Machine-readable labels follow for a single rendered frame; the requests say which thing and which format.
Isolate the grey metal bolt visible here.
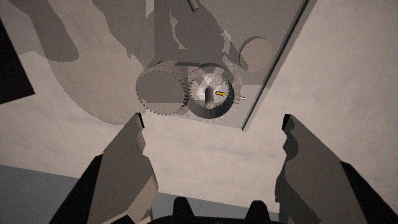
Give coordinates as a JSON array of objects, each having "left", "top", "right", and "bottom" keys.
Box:
[{"left": 187, "top": 0, "right": 198, "bottom": 11}]

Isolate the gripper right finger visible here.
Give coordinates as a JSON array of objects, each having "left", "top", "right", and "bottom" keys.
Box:
[{"left": 275, "top": 114, "right": 398, "bottom": 224}]

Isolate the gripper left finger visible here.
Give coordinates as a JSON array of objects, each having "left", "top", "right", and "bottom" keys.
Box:
[{"left": 49, "top": 113, "right": 158, "bottom": 224}]

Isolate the grey toothed gear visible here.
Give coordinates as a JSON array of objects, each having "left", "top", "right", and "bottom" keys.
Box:
[{"left": 190, "top": 73, "right": 229, "bottom": 108}]

